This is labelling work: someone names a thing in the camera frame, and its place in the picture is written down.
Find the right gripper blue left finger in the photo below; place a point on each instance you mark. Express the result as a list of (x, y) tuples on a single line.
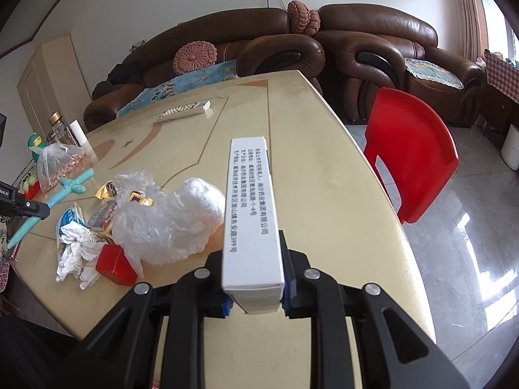
[(226, 306)]

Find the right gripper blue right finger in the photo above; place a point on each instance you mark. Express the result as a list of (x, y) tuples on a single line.
[(287, 273)]

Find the white printed cardboard box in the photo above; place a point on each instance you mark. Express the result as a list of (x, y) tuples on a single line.
[(252, 269)]

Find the blue white medicine box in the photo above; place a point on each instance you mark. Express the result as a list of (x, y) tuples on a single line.
[(73, 214)]

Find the white tissue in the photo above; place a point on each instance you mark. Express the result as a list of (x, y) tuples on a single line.
[(78, 255)]

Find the clear plastic bag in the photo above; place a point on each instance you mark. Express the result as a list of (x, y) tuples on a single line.
[(176, 226)]

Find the small red box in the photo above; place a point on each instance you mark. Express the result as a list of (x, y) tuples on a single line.
[(114, 266)]

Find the red fruit tray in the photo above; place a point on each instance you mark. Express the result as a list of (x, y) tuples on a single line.
[(30, 189)]

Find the clear bag of peanuts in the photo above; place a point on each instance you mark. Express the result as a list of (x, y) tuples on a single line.
[(57, 161)]

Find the teal plastic back scratcher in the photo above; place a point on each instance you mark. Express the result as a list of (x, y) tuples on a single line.
[(75, 185)]

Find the green toy bottle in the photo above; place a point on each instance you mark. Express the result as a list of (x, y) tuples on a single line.
[(35, 144)]

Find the glass bottle gold cap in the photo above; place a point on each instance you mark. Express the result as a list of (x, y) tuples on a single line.
[(61, 129)]

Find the white cylindrical bottle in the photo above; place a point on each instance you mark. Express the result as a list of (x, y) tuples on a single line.
[(82, 141)]

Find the gold snack wrapper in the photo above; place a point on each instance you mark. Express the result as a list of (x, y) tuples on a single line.
[(109, 191)]

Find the cream wooden cabinet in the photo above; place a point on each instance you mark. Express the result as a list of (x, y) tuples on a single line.
[(53, 82)]

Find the white remote control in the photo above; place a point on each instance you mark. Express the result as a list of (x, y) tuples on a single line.
[(186, 110)]

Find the red plastic chair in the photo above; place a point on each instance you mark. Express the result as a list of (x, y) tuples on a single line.
[(415, 146)]

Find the pink round knitted cushion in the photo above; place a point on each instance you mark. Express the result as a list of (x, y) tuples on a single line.
[(194, 56)]

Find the blue floral sofa cover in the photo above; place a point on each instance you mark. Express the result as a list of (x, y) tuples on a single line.
[(217, 73)]

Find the brown leather long sofa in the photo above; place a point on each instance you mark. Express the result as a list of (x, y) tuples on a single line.
[(257, 40)]

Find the white floor appliance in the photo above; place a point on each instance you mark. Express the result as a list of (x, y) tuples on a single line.
[(510, 148)]

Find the brown leather armchair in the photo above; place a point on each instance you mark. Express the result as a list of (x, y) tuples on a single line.
[(365, 47)]

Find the teal lace armchair cover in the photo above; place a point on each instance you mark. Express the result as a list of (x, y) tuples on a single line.
[(429, 71)]

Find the pink knitted cushion on sofa back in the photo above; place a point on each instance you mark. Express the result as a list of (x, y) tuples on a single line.
[(302, 20)]

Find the red checkered tablecloth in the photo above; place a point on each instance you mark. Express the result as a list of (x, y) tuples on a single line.
[(502, 76)]

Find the beige window curtain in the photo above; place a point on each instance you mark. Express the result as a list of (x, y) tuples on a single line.
[(473, 36)]

